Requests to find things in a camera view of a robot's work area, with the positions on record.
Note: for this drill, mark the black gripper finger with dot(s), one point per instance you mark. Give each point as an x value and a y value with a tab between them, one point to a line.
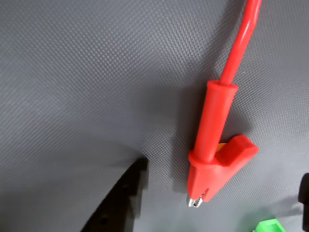
118	205
305	193

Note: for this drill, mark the red alligator clip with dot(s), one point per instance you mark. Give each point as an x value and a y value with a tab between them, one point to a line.
212	120

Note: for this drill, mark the green bulb holder board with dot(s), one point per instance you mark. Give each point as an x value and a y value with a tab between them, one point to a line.
268	227

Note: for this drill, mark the dark grey work mat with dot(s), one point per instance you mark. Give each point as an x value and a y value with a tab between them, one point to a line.
72	72

